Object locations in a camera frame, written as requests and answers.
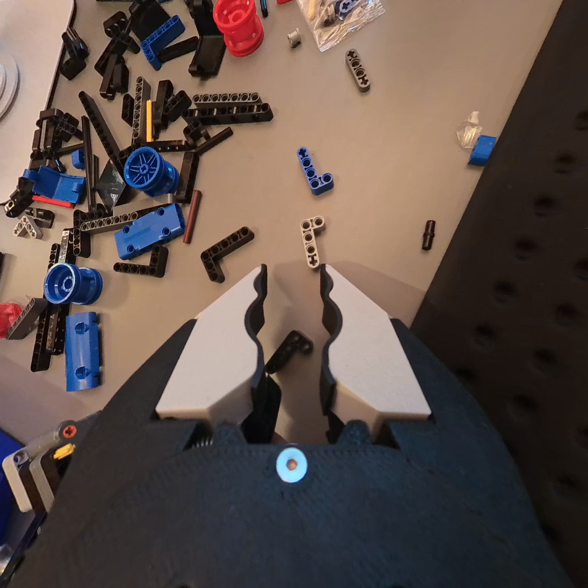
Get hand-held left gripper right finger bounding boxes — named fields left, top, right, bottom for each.
left=319, top=263, right=433, bottom=436

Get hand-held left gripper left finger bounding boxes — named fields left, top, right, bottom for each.
left=155, top=263, right=269, bottom=421

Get light grey L beam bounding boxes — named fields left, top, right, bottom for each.
left=13, top=215, right=45, bottom=240
left=300, top=216, right=327, bottom=270

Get blue small L beam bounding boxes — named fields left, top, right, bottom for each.
left=296, top=147, right=334, bottom=196

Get black toy chassis assembly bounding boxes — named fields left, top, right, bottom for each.
left=0, top=419, right=76, bottom=570

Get pile of black beams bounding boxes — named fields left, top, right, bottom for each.
left=0, top=0, right=275, bottom=374

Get grey desk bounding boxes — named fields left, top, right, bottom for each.
left=0, top=0, right=563, bottom=442

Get black small L beam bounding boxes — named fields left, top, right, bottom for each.
left=265, top=330, right=314, bottom=374

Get black large L beam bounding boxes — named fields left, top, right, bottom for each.
left=200, top=226, right=255, bottom=283

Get blue flat panel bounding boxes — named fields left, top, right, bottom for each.
left=64, top=312, right=102, bottom=392
left=114, top=203, right=186, bottom=257

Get brown axle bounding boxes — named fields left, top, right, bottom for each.
left=183, top=190, right=203, bottom=244

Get blue wheel rim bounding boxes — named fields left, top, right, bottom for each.
left=43, top=263, right=104, bottom=305
left=124, top=147, right=180, bottom=198

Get dark grey thin beam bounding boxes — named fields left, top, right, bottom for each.
left=78, top=209, right=159, bottom=232

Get black flat tile bar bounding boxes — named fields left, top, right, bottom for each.
left=176, top=151, right=199, bottom=204

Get red wheel rim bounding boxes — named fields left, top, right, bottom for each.
left=0, top=302, right=24, bottom=338
left=213, top=0, right=266, bottom=57

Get blue hinged panel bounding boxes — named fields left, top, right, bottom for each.
left=21, top=166, right=86, bottom=204

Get blue small block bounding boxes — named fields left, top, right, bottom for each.
left=468, top=135, right=498, bottom=166

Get clear plastic scrap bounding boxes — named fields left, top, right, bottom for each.
left=456, top=111, right=485, bottom=150

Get long grey beam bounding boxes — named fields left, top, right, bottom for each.
left=192, top=92, right=262, bottom=105

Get medium grey beam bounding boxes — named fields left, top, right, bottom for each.
left=132, top=77, right=152, bottom=143

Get dark grey short beam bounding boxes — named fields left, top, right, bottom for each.
left=345, top=48, right=372, bottom=94

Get black rectangular panel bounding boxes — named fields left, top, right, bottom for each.
left=188, top=34, right=228, bottom=79

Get blue large L beam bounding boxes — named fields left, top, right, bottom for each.
left=141, top=15, right=186, bottom=70

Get black square tile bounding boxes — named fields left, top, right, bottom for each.
left=130, top=0, right=172, bottom=37

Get book stand with white base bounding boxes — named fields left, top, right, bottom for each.
left=0, top=0, right=76, bottom=122

